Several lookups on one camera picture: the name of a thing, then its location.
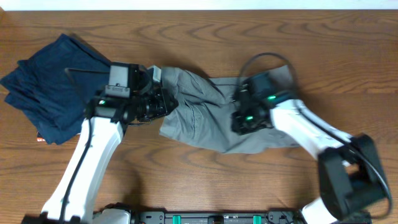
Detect grey shorts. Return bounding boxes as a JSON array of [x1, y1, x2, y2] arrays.
[[160, 67, 298, 154]]

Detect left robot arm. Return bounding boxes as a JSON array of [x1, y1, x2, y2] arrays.
[[22, 62, 178, 223]]

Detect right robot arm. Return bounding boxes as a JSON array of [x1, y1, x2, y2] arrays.
[[231, 72, 393, 223]]

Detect folded dark navy garment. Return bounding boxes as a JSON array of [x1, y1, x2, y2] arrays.
[[1, 34, 111, 144]]

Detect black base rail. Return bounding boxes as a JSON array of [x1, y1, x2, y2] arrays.
[[131, 211, 305, 224]]

